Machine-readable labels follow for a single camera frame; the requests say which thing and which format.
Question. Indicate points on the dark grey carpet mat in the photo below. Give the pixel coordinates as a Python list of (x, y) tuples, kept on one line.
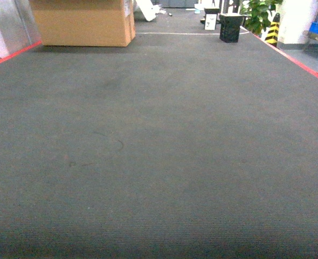
[(177, 146)]

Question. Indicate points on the large cardboard box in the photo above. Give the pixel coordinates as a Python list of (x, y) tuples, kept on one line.
[(84, 23)]

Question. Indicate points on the white foam board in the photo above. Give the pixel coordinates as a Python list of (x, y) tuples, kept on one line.
[(147, 8)]

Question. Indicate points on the black crate on floor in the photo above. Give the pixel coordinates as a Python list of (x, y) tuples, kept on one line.
[(230, 27)]

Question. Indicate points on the white sign stand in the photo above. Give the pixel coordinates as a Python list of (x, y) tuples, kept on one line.
[(211, 15)]

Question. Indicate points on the yellow black striped bollard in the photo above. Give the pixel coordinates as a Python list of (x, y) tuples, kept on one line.
[(272, 35)]

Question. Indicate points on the green potted plant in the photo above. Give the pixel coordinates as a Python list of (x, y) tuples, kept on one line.
[(256, 13)]

